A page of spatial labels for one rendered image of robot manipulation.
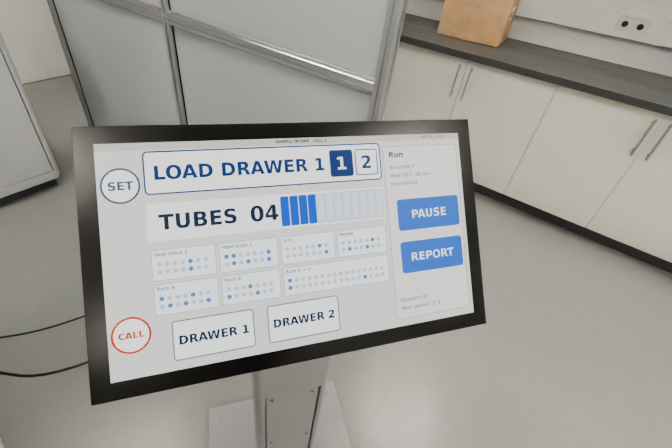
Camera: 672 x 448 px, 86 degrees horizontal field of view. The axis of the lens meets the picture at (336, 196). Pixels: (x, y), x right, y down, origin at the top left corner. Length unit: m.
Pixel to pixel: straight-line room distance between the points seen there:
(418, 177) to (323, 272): 0.19
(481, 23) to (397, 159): 2.15
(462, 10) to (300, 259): 2.32
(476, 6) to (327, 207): 2.25
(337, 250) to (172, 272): 0.20
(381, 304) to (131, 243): 0.32
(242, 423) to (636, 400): 1.58
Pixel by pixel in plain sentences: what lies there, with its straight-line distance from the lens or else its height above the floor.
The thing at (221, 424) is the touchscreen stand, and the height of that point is 0.03.
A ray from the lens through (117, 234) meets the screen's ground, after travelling 0.48.
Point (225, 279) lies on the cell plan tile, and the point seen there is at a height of 1.05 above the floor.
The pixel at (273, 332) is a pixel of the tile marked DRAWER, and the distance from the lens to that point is 0.49.
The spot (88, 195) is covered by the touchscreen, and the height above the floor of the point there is 1.14.
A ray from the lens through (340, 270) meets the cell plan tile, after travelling 0.49.
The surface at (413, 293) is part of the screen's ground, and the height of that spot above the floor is 1.01.
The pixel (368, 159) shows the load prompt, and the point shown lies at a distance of 0.50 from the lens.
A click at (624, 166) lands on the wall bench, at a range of 2.50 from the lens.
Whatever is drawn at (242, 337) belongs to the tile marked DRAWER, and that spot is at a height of 1.00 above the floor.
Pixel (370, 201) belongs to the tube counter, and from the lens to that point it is 0.50.
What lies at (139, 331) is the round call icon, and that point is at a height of 1.02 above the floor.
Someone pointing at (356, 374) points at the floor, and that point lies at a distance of 1.59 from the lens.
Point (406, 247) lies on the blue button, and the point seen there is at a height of 1.06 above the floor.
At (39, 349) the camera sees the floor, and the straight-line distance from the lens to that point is 1.86.
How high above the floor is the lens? 1.41
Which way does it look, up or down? 37 degrees down
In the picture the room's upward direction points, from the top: 8 degrees clockwise
